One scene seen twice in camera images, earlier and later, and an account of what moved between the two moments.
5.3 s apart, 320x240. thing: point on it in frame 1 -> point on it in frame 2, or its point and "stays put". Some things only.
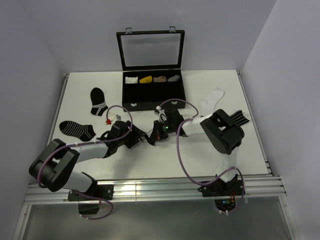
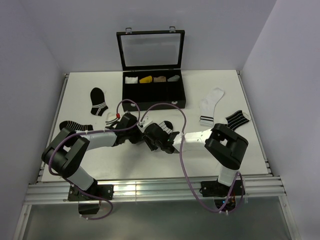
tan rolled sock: x=159 y=79 stays put
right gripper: x=157 y=135 -> x=152 y=147
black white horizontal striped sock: x=85 y=133 stays put
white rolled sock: x=131 y=80 stays put
